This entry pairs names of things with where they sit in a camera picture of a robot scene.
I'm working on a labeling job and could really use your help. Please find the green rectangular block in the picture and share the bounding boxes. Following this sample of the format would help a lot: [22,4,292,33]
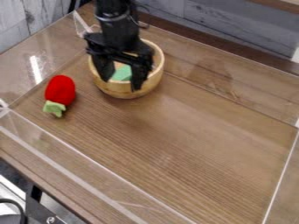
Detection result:
[112,64,132,81]

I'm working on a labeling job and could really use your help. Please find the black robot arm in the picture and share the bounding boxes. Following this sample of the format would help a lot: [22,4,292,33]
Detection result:
[84,0,154,92]

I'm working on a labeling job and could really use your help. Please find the clear acrylic corner bracket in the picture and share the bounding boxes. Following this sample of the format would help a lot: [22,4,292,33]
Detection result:
[72,11,100,39]

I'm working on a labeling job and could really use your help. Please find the clear acrylic tray wall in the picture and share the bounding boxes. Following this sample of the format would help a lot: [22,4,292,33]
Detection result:
[0,99,195,224]

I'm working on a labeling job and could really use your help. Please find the red plush strawberry toy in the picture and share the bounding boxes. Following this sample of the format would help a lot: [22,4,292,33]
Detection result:
[42,74,76,118]

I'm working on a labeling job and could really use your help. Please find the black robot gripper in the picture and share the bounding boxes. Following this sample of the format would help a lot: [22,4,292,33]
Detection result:
[84,14,154,91]

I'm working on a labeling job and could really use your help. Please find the wooden bowl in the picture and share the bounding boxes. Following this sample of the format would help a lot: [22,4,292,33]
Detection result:
[88,38,164,99]

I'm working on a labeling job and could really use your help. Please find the black table leg bracket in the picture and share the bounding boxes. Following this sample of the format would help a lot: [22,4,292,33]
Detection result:
[0,183,68,224]

